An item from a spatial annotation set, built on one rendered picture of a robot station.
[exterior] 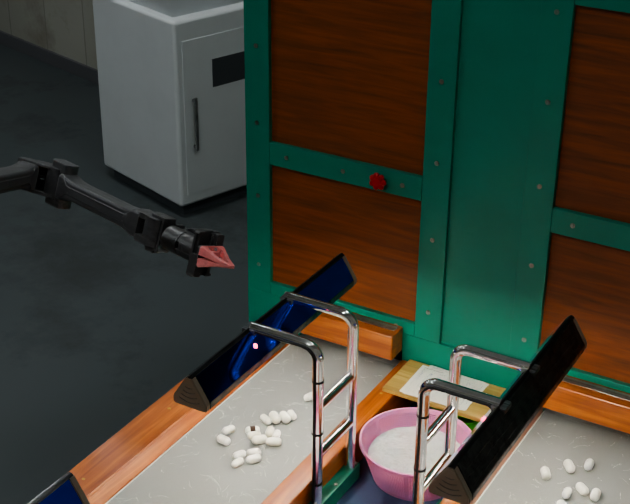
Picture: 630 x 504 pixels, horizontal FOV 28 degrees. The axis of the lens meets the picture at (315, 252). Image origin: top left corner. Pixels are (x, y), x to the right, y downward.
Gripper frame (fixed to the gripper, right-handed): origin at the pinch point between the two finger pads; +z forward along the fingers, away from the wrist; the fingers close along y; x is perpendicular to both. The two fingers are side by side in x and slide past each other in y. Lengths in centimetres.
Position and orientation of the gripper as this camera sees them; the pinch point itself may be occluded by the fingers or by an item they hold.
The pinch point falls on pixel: (229, 265)
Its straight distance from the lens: 267.5
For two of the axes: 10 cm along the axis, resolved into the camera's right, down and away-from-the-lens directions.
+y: -2.4, 9.5, 2.1
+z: 7.2, 3.2, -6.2
